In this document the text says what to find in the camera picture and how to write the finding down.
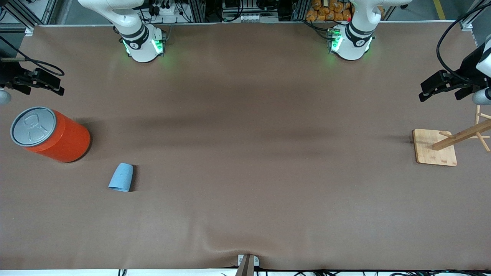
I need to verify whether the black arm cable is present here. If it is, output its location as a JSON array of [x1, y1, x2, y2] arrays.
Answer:
[[0, 36, 65, 77], [436, 2, 491, 85]]

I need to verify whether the brown table cloth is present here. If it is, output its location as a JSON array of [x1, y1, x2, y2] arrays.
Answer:
[[0, 21, 491, 271]]

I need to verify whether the orange can grey lid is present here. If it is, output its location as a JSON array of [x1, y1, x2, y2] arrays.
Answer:
[[10, 107, 92, 163]]

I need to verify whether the wooden cup rack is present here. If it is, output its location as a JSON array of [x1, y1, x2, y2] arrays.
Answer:
[[412, 104, 491, 167]]

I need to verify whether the white power strip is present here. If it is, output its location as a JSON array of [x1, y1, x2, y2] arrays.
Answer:
[[152, 3, 178, 16]]

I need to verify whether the aluminium corner frame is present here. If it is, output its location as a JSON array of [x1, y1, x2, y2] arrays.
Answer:
[[0, 0, 58, 30], [458, 0, 491, 31]]

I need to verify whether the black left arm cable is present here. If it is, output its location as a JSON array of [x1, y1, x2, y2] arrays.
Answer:
[[436, 2, 491, 85]]

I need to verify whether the grey bracket with brown strut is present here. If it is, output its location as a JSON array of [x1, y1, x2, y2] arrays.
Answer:
[[236, 254, 260, 276]]

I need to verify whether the orange snack packets pile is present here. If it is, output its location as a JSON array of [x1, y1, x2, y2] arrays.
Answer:
[[306, 0, 353, 22]]

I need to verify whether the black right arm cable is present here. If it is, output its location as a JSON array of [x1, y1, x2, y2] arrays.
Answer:
[[0, 36, 65, 77]]

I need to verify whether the light blue plastic cup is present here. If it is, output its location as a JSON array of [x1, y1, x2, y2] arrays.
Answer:
[[108, 163, 134, 192]]

